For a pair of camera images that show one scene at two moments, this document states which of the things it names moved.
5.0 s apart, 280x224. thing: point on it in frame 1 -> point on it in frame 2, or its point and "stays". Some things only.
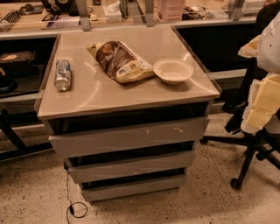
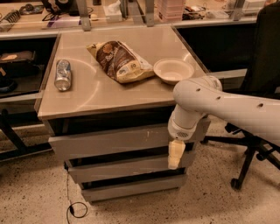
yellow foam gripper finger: x=263 y=101 -> x=180 y=130
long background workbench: x=215 y=31 stays
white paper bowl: x=173 y=71 stays
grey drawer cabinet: x=123 y=106 stays
